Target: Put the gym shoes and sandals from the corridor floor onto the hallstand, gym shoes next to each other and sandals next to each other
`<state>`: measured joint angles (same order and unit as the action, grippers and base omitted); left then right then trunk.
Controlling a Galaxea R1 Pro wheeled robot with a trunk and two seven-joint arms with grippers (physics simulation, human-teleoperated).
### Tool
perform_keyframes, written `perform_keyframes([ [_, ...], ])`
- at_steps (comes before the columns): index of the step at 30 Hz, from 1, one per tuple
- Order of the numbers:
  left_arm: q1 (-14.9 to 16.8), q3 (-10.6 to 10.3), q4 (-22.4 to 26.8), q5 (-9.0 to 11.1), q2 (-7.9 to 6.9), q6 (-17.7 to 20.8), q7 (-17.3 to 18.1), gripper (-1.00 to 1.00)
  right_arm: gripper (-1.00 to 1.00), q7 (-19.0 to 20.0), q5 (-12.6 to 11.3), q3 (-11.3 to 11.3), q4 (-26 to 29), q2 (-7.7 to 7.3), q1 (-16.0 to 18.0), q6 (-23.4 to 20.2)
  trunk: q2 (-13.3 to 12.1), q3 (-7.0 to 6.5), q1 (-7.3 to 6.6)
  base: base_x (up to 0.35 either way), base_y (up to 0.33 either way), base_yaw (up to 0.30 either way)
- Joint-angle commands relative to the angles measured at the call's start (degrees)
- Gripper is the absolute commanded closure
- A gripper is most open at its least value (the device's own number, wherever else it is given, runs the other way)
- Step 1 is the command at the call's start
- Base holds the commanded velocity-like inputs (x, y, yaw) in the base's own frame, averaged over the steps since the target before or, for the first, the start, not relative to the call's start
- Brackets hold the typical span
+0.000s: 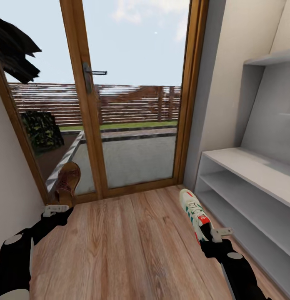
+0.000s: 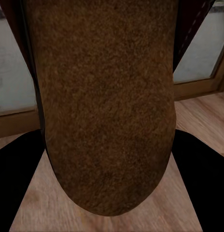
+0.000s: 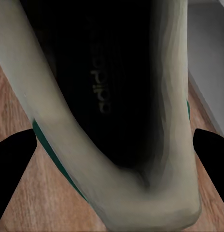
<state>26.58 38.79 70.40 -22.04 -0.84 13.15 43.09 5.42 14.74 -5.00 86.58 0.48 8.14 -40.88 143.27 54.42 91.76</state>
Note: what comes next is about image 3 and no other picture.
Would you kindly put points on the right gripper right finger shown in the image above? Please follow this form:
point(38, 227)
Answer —
point(209, 147)

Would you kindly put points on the gym shoe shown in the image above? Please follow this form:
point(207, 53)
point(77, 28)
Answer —
point(104, 84)

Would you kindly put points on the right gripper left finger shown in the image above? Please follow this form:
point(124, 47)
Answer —
point(15, 154)

